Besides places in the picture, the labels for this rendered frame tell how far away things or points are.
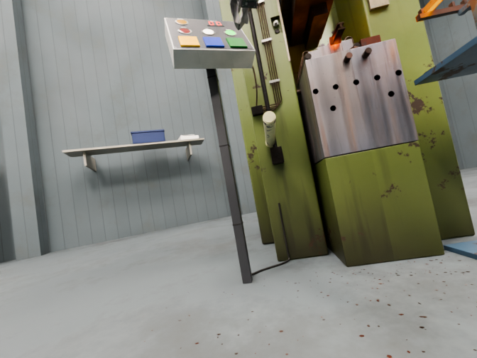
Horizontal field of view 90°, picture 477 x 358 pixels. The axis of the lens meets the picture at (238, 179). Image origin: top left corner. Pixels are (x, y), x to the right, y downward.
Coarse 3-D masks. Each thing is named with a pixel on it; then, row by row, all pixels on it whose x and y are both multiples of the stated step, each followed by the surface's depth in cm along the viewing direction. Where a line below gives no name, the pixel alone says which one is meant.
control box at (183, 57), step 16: (176, 32) 98; (192, 32) 100; (224, 32) 105; (240, 32) 108; (176, 48) 90; (192, 48) 92; (208, 48) 94; (224, 48) 96; (240, 48) 98; (176, 64) 94; (192, 64) 96; (208, 64) 98; (224, 64) 100; (240, 64) 103
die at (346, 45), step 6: (342, 42) 110; (348, 42) 109; (318, 48) 111; (324, 48) 111; (330, 48) 110; (336, 48) 110; (342, 48) 109; (348, 48) 109; (312, 54) 111; (318, 54) 111; (324, 54) 110
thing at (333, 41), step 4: (336, 24) 100; (340, 24) 99; (336, 28) 102; (340, 28) 99; (344, 28) 99; (336, 32) 102; (340, 32) 101; (332, 36) 107; (336, 36) 104; (340, 36) 104; (332, 40) 108; (336, 40) 107; (340, 40) 108; (332, 44) 109
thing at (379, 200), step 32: (352, 160) 101; (384, 160) 99; (416, 160) 97; (320, 192) 126; (352, 192) 100; (384, 192) 99; (416, 192) 97; (352, 224) 100; (384, 224) 98; (416, 224) 96; (352, 256) 99; (384, 256) 97; (416, 256) 96
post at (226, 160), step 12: (216, 84) 107; (216, 96) 107; (216, 108) 106; (216, 120) 106; (228, 156) 105; (228, 168) 104; (228, 180) 104; (228, 192) 104; (240, 216) 103; (240, 228) 102; (240, 240) 102; (240, 252) 102; (240, 264) 102
